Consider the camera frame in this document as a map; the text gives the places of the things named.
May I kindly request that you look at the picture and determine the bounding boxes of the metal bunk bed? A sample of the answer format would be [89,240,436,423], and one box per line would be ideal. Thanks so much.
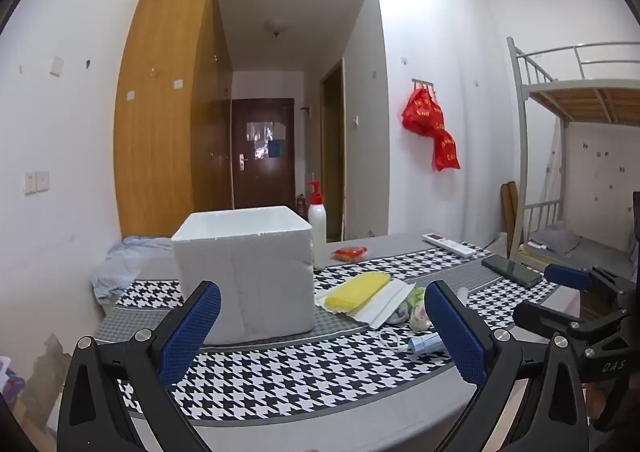
[506,36,640,283]

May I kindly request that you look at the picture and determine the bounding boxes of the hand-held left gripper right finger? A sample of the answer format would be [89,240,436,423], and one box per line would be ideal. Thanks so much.
[424,280,590,452]

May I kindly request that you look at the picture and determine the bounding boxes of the houndstooth tablecloth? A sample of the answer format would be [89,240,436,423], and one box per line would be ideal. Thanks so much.
[95,232,583,429]

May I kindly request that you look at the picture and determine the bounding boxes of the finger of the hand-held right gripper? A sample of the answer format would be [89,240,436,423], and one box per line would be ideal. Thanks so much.
[512,300,631,341]
[544,264,628,293]

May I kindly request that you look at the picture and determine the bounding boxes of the green plastic bag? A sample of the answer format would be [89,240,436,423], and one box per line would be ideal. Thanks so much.
[402,284,436,333]

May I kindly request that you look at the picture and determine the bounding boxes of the grey folded bedding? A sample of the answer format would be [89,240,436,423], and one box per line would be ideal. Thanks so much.
[530,224,583,255]

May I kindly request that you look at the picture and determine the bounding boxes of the white paper tissue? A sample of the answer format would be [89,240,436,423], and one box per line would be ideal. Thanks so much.
[314,277,417,330]

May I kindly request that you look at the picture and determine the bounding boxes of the white cable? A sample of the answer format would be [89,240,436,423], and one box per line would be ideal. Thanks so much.
[378,329,413,354]

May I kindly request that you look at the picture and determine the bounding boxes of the wooden wardrobe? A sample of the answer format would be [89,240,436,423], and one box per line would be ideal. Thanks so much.
[114,0,235,239]

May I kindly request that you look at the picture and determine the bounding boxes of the brown wooden planks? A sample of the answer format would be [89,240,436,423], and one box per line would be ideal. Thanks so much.
[501,182,521,257]

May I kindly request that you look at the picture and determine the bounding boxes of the red snack packet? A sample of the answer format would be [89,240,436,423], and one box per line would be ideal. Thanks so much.
[330,245,370,263]

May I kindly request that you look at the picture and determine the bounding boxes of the white foam box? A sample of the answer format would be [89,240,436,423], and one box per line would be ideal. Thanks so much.
[171,205,315,347]

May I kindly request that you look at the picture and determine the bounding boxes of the black smartphone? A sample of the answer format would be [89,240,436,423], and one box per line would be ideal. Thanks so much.
[481,255,543,289]

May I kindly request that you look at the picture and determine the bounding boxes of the red plastic bag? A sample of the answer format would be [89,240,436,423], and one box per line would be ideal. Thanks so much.
[432,129,461,173]
[402,84,446,137]

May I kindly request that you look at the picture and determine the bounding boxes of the dark brown door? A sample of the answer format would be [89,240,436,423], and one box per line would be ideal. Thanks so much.
[231,98,296,213]

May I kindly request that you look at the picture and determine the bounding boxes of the yellow foam net sleeve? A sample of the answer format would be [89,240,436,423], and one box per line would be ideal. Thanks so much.
[325,271,392,315]

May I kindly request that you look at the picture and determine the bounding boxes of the white pump bottle red cap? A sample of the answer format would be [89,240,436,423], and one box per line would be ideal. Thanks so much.
[305,180,328,270]

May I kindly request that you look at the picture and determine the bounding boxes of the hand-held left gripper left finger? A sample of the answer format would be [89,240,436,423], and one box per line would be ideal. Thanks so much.
[56,280,222,452]

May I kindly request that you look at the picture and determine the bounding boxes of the wooden side door frame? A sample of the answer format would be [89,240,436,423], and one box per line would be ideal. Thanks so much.
[320,59,347,243]

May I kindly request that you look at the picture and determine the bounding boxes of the grey cloth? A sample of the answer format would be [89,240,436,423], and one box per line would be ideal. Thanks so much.
[387,302,416,326]

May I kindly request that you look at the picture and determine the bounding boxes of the light blue small tube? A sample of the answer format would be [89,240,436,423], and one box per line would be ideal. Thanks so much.
[407,336,446,356]

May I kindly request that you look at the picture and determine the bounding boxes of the light blue cloth pile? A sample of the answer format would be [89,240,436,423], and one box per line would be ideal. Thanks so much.
[90,235,176,303]

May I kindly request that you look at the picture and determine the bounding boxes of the white remote control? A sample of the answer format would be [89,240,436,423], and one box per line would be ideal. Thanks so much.
[422,233,478,259]

